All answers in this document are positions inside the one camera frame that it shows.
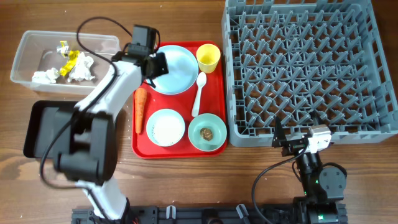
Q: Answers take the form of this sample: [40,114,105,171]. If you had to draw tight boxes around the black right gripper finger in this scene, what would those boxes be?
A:
[271,116,287,147]
[310,111,324,126]

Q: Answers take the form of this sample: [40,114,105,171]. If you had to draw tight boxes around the orange carrot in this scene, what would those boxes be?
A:
[134,88,147,134]

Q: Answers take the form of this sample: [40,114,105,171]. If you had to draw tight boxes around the light blue bowl with rice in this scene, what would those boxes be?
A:
[146,109,185,147]

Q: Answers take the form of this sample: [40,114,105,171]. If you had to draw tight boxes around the yellow snack wrapper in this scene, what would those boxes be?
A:
[57,40,80,77]

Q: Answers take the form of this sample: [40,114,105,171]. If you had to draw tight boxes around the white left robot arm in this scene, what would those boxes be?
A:
[46,45,169,223]

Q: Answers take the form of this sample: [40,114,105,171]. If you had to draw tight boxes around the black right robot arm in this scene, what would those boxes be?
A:
[272,111,348,224]

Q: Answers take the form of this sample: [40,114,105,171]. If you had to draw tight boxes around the grey dishwasher rack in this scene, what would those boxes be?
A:
[221,0,397,147]

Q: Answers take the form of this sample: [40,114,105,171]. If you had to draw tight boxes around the large light blue plate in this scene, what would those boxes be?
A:
[153,45,199,95]

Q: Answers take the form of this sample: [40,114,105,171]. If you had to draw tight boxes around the white plastic spoon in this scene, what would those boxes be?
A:
[191,72,207,117]

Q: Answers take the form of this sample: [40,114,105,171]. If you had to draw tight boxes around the yellow plastic cup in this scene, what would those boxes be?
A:
[196,44,221,73]

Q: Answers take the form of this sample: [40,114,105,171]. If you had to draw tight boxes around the red serving tray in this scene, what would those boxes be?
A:
[132,40,228,159]

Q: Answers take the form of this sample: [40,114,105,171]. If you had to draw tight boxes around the brown food scrap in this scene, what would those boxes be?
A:
[200,128,213,141]

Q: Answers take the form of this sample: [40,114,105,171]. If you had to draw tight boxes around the green bowl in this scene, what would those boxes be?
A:
[188,113,227,152]

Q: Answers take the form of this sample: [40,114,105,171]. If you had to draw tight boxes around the clear plastic bin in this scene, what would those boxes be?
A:
[10,30,109,95]

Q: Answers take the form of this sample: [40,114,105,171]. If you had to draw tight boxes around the black plastic tray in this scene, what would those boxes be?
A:
[23,100,114,159]

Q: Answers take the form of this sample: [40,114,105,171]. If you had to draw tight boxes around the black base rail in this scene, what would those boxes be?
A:
[71,203,348,224]

